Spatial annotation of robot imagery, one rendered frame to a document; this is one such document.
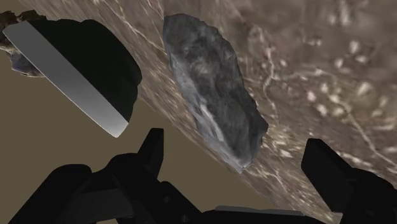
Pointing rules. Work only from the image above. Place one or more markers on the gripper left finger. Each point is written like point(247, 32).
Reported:
point(133, 186)

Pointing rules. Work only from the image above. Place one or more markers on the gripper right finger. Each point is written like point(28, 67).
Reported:
point(356, 192)

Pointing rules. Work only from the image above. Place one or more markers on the dark grey rock-shaped object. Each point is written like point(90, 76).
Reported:
point(214, 93)

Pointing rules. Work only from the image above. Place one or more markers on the brown grey ragged object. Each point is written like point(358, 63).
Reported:
point(22, 65)

